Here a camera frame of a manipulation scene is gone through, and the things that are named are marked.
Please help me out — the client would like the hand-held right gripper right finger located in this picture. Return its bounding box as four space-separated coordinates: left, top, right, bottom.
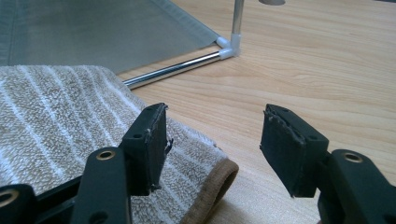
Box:
260 103 330 198

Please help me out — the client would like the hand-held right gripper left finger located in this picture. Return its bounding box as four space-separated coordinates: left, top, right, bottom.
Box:
120 102 174 197

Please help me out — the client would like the beige striped towel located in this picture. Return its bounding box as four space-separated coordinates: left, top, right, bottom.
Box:
0 64 240 224

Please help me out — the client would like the grey round disc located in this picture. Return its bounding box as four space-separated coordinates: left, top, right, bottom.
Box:
258 0 286 7

